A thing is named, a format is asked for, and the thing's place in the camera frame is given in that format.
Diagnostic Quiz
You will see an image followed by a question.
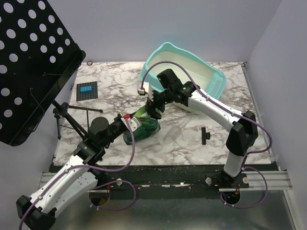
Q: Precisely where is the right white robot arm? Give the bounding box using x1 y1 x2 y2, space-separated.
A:
139 69 259 188

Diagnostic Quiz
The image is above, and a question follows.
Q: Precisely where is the black stand tripod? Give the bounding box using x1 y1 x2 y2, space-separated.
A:
52 100 103 140

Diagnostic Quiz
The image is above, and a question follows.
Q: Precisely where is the clear plastic scoop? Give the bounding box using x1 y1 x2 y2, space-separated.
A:
163 117 191 144

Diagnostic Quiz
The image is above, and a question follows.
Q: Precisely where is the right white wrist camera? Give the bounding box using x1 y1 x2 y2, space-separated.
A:
137 82 154 104

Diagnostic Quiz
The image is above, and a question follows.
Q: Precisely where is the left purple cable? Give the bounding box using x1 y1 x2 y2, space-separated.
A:
19 116 136 230

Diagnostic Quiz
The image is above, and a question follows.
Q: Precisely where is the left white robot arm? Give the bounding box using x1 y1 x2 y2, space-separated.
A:
16 115 142 230

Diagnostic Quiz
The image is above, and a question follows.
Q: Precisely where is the black bag clip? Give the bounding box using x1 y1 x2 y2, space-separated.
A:
201 127 211 145

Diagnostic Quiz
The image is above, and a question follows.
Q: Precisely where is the black perforated music stand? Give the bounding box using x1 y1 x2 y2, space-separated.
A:
0 0 85 146

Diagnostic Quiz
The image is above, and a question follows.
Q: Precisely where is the green litter bag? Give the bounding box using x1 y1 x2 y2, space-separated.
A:
133 106 161 142

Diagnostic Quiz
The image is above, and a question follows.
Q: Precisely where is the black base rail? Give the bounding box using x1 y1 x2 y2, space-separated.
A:
69 164 250 199

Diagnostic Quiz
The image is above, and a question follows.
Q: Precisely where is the teal white litter box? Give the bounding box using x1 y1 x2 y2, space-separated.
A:
140 42 226 115

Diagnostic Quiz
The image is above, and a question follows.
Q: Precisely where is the blue lego brick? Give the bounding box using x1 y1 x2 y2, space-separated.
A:
80 85 92 93

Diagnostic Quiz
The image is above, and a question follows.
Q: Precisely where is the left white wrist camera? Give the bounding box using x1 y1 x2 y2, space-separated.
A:
121 115 142 132

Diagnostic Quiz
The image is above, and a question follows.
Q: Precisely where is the dark grey lego baseplate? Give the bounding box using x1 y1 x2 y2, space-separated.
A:
76 81 98 101

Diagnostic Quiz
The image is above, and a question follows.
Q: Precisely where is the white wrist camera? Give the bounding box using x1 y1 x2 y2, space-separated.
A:
137 82 154 104
121 115 142 132

